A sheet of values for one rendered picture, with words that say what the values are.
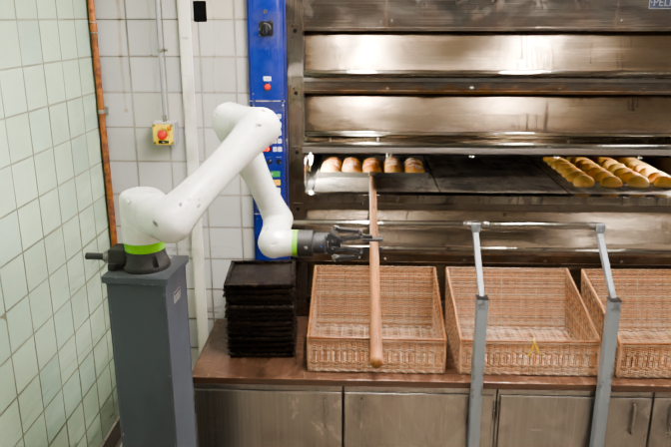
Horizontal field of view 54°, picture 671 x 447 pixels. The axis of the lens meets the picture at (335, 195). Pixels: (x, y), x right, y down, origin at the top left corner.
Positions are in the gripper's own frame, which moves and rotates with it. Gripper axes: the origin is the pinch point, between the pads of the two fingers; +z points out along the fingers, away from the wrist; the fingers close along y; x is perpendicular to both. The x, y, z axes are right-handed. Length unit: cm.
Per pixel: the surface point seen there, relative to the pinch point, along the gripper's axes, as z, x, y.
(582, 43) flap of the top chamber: 87, -71, -65
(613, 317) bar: 88, -9, 30
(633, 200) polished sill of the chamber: 115, -69, 2
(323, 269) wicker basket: -22, -64, 35
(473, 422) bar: 40, -9, 75
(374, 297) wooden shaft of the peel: 0.1, 47.2, -1.0
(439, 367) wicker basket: 27, -19, 58
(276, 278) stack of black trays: -39, -37, 29
